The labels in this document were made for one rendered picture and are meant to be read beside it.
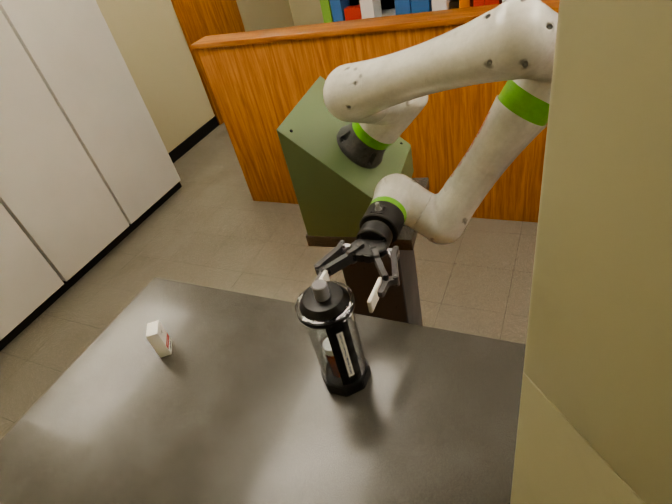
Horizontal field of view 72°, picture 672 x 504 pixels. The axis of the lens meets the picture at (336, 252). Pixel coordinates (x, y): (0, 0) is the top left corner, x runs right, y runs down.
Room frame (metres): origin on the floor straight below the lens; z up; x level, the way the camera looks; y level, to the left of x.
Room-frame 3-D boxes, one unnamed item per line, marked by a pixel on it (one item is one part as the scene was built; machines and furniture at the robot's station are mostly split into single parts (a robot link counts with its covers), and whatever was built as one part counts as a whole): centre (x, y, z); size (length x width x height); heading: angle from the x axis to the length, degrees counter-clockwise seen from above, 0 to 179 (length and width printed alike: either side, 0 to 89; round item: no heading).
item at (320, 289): (0.59, 0.04, 1.18); 0.09 x 0.09 x 0.07
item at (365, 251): (0.78, -0.08, 1.11); 0.09 x 0.08 x 0.07; 148
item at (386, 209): (0.84, -0.12, 1.12); 0.09 x 0.06 x 0.12; 58
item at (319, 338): (0.59, 0.04, 1.06); 0.11 x 0.11 x 0.21
